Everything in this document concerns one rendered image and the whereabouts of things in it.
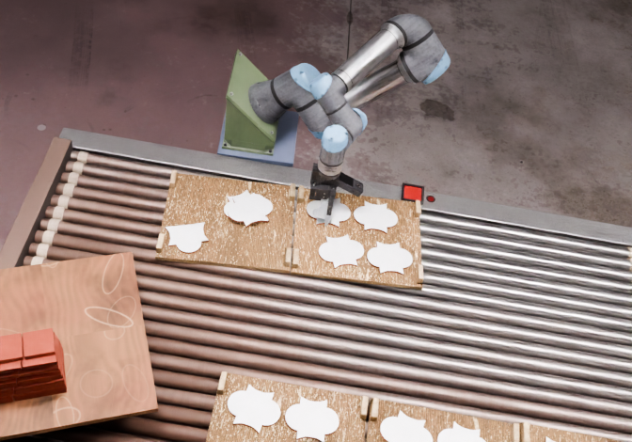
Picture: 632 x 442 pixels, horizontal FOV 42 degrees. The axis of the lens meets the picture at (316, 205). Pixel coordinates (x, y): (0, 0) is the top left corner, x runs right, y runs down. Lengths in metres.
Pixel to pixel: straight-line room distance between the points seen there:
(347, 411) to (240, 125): 1.08
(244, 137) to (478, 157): 1.82
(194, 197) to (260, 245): 0.28
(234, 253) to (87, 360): 0.59
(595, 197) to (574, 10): 1.64
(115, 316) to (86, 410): 0.28
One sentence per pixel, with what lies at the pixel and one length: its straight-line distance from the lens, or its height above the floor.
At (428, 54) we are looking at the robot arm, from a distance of 2.72.
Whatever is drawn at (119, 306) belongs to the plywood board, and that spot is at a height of 1.04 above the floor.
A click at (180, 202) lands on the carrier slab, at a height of 0.94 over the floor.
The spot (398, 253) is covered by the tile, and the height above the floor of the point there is 0.94.
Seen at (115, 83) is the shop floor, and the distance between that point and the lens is 4.52.
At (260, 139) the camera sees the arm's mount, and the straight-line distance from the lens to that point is 2.91.
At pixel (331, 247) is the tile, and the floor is 0.94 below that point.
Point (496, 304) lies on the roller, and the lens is 2.67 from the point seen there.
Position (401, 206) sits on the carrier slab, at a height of 0.94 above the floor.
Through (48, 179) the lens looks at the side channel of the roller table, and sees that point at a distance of 2.77.
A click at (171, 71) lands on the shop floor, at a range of 4.60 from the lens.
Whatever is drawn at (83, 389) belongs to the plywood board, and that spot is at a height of 1.04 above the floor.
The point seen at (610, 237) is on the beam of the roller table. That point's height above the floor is 0.92.
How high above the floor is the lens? 2.98
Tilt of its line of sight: 49 degrees down
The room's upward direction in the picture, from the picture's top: 11 degrees clockwise
